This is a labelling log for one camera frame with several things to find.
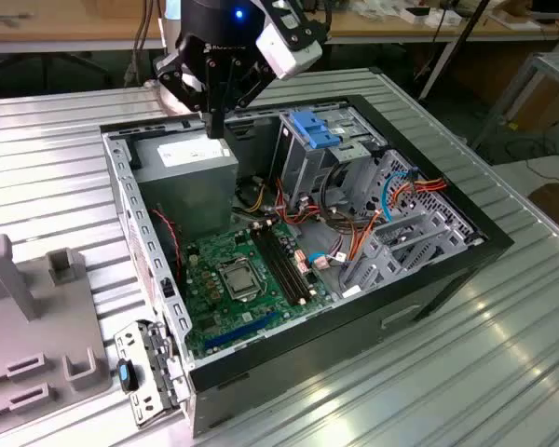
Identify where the white connector with blue wire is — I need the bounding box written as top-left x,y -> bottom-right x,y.
307,250 -> 350,271

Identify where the black fan with red wire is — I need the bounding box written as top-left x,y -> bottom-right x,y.
149,204 -> 186,286

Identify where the black laptop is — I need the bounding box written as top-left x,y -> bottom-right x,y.
530,0 -> 559,24

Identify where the blue expansion slot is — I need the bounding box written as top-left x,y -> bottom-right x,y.
203,310 -> 280,353

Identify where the orange power wire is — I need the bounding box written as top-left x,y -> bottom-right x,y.
347,168 -> 449,263

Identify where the blue data wire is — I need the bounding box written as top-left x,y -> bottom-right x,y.
381,171 -> 411,224

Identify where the small white box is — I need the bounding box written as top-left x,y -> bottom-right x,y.
426,8 -> 462,28
399,5 -> 432,25

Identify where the grey metal disk bay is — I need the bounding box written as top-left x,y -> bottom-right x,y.
338,211 -> 488,300

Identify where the long wooden desk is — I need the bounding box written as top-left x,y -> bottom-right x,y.
0,0 -> 559,55

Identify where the grey metal drive cage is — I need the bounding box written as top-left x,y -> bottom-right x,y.
268,104 -> 389,209

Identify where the black open PC case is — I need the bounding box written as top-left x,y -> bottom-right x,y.
99,94 -> 515,439

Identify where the black cable loop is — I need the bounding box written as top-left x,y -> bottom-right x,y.
319,160 -> 358,229

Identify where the black office chair base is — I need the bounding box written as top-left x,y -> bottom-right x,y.
0,49 -> 116,97

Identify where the grey power supply unit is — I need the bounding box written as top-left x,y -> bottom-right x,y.
130,137 -> 239,243

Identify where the yellow black wire bundle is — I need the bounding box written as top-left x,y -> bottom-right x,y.
235,175 -> 269,215

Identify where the black slanted pole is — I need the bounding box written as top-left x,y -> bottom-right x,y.
458,0 -> 491,46

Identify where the CPU socket metal frame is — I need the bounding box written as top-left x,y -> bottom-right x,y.
215,257 -> 267,305

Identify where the blue plastic drive latch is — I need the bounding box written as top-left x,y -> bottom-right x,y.
288,109 -> 345,150

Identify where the brown square base plate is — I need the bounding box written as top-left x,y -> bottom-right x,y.
147,78 -> 169,115

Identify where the black RAM slot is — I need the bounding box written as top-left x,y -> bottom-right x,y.
250,227 -> 299,307
262,224 -> 311,304

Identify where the green motherboard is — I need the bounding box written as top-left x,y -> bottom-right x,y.
180,217 -> 337,360

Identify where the red orange wire bundle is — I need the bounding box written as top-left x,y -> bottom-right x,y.
275,179 -> 322,229

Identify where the grey parts rack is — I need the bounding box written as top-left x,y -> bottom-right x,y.
0,232 -> 116,432

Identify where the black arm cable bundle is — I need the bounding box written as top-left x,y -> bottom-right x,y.
125,0 -> 153,89

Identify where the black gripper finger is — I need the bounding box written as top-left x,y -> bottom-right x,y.
216,58 -> 277,140
156,51 -> 217,140

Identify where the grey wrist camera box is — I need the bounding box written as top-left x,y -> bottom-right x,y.
254,18 -> 325,81

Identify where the silver hinged expansion bracket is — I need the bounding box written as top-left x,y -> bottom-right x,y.
114,318 -> 191,428

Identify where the silver CPU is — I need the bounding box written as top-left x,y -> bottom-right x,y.
227,268 -> 257,294

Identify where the brown cardboard box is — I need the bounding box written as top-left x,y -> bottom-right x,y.
511,84 -> 559,132
526,182 -> 559,232

